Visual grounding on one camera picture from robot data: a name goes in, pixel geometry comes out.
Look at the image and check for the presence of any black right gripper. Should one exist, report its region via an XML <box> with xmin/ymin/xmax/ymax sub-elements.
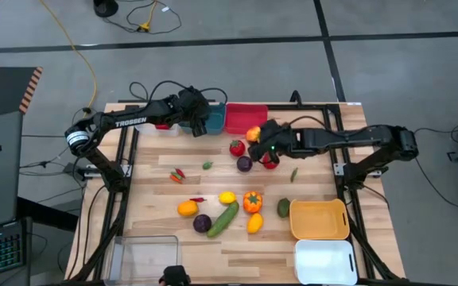
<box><xmin>248</xmin><ymin>118</ymin><xmax>296</xmax><ymax>164</ymax></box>

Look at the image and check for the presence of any orange-red toy peach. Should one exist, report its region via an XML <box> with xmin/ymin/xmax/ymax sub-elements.
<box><xmin>246</xmin><ymin>126</ymin><xmax>262</xmax><ymax>143</ymax></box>

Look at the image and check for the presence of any orange toy bell pepper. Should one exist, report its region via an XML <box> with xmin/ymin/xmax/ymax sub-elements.
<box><xmin>243</xmin><ymin>190</ymin><xmax>264</xmax><ymax>215</ymax></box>

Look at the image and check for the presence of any yellow toy lemon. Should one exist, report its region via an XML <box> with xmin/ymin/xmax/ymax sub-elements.
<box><xmin>218</xmin><ymin>191</ymin><xmax>238</xmax><ymax>205</ymax></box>

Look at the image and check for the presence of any yellow toy mango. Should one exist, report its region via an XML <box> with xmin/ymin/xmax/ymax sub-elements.
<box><xmin>246</xmin><ymin>212</ymin><xmax>265</xmax><ymax>234</ymax></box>

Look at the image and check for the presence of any large green toy cucumber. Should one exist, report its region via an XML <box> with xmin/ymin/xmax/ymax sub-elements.
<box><xmin>206</xmin><ymin>200</ymin><xmax>240</xmax><ymax>239</ymax></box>

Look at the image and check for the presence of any orange toy mango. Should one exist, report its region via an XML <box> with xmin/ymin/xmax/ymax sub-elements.
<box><xmin>177</xmin><ymin>199</ymin><xmax>200</xmax><ymax>218</ymax></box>

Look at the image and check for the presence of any teal plastic basket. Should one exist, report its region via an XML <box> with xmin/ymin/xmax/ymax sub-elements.
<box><xmin>179</xmin><ymin>102</ymin><xmax>227</xmax><ymax>136</ymax></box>

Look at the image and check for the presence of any red plastic basket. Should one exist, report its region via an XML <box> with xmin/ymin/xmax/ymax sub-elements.
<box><xmin>224</xmin><ymin>102</ymin><xmax>269</xmax><ymax>135</ymax></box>

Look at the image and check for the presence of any translucent white plastic basket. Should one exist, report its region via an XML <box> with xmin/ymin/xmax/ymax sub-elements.
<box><xmin>134</xmin><ymin>103</ymin><xmax>180</xmax><ymax>137</ymax></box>

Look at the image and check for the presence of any green toy avocado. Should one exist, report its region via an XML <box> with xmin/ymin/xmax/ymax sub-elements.
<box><xmin>276</xmin><ymin>197</ymin><xmax>292</xmax><ymax>219</ymax></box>

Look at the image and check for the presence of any orange plastic basket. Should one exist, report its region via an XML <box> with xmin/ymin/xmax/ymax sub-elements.
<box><xmin>289</xmin><ymin>198</ymin><xmax>351</xmax><ymax>241</ymax></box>

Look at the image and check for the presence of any black round stand base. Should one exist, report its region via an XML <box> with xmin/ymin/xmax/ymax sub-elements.
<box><xmin>92</xmin><ymin>0</ymin><xmax>119</xmax><ymax>18</ymax></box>

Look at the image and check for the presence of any person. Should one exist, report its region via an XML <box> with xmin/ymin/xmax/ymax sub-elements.
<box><xmin>158</xmin><ymin>265</ymin><xmax>192</xmax><ymax>286</ymax></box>

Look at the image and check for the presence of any clear plastic bin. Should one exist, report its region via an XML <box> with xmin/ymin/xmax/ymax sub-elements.
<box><xmin>104</xmin><ymin>234</ymin><xmax>180</xmax><ymax>286</ymax></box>

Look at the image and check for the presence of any black floor beam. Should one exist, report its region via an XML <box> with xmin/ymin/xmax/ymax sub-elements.
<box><xmin>16</xmin><ymin>196</ymin><xmax>80</xmax><ymax>233</ymax></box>

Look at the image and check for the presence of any black mat striped edge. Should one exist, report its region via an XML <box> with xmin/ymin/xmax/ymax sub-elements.
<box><xmin>0</xmin><ymin>66</ymin><xmax>44</xmax><ymax>122</ymax></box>

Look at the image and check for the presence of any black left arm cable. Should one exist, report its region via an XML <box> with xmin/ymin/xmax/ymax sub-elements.
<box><xmin>146</xmin><ymin>79</ymin><xmax>229</xmax><ymax>105</ymax></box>

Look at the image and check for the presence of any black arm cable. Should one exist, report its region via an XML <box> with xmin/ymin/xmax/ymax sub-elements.
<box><xmin>286</xmin><ymin>114</ymin><xmax>336</xmax><ymax>130</ymax></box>
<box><xmin>146</xmin><ymin>79</ymin><xmax>229</xmax><ymax>105</ymax></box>

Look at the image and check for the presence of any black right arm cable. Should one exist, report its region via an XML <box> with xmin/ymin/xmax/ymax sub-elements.
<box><xmin>286</xmin><ymin>114</ymin><xmax>336</xmax><ymax>130</ymax></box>

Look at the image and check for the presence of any black looped cable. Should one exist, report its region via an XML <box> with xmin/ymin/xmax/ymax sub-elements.
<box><xmin>128</xmin><ymin>81</ymin><xmax>149</xmax><ymax>102</ymax></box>

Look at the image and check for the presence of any black metal table frame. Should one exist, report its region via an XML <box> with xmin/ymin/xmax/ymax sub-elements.
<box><xmin>69</xmin><ymin>95</ymin><xmax>409</xmax><ymax>286</ymax></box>

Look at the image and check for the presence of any black floor cable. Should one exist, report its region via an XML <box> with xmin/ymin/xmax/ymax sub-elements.
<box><xmin>102</xmin><ymin>0</ymin><xmax>182</xmax><ymax>35</ymax></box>
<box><xmin>411</xmin><ymin>126</ymin><xmax>458</xmax><ymax>211</ymax></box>

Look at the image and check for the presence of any yellow floor cable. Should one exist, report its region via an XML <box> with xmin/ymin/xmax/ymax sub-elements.
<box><xmin>37</xmin><ymin>0</ymin><xmax>98</xmax><ymax>116</ymax></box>

